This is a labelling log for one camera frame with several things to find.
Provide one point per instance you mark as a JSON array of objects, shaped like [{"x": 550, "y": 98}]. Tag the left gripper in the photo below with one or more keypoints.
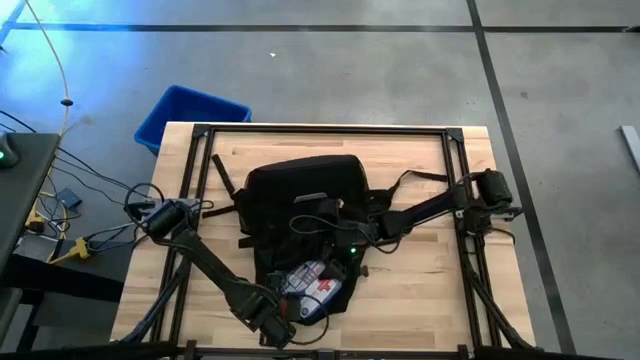
[{"x": 291, "y": 309}]

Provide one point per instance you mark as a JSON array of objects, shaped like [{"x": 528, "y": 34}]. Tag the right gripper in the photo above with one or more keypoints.
[{"x": 361, "y": 236}]

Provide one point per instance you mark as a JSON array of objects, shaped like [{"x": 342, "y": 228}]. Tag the black Wolt backpack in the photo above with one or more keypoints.
[{"x": 300, "y": 175}]

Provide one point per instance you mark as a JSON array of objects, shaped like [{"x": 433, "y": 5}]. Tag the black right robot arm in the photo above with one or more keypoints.
[{"x": 425, "y": 210}]

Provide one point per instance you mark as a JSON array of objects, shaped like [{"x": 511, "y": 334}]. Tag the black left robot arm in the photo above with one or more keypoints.
[{"x": 210, "y": 266}]

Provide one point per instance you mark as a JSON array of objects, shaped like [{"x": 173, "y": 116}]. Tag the black low shelf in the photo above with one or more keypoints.
[{"x": 75, "y": 280}]

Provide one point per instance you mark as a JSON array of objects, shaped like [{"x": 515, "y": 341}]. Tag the blue plastic bin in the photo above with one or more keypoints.
[{"x": 190, "y": 107}]

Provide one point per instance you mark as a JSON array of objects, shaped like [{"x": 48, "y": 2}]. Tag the small blue box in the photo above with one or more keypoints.
[{"x": 69, "y": 198}]

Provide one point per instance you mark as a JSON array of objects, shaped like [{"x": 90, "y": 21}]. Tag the black side desk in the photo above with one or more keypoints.
[{"x": 20, "y": 190}]

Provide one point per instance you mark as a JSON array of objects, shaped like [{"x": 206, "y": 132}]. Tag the grey metal bar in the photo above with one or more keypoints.
[{"x": 631, "y": 145}]

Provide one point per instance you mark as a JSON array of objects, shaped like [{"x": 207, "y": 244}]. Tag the black desktop device with light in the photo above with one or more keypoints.
[{"x": 7, "y": 150}]

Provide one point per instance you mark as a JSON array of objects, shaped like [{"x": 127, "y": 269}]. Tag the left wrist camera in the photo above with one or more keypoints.
[{"x": 277, "y": 282}]

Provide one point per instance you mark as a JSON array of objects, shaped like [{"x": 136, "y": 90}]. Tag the black aluminium table frame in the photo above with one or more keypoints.
[{"x": 454, "y": 133}]

